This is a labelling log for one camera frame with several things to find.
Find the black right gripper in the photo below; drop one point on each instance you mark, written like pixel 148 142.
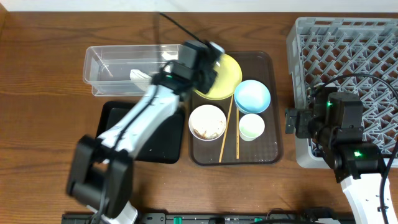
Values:
pixel 291 121

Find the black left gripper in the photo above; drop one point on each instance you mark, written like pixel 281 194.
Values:
pixel 210 78

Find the pink bowl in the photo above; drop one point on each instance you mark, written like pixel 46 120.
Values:
pixel 205 112

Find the rice leftovers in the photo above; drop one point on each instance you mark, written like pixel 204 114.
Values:
pixel 209 129

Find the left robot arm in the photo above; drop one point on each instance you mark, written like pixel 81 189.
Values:
pixel 102 168

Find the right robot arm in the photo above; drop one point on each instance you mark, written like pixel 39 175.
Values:
pixel 361 171

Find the grey dishwasher rack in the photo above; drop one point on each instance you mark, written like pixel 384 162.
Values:
pixel 322 48

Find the yellow plate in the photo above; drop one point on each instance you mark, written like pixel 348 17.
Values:
pixel 229 76

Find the black tray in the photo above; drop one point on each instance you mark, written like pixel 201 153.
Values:
pixel 165 143

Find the right wooden chopstick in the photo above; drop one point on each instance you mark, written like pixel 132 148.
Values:
pixel 237 133

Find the brown plastic tray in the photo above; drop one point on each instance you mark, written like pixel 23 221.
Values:
pixel 228 149

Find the clear plastic bin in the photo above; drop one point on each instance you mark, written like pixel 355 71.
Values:
pixel 107 68

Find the light blue bowl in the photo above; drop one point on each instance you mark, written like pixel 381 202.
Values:
pixel 252 97

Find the pale green cup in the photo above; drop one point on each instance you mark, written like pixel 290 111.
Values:
pixel 251 126

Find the black rail at table edge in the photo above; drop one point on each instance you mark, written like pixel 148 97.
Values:
pixel 276 215

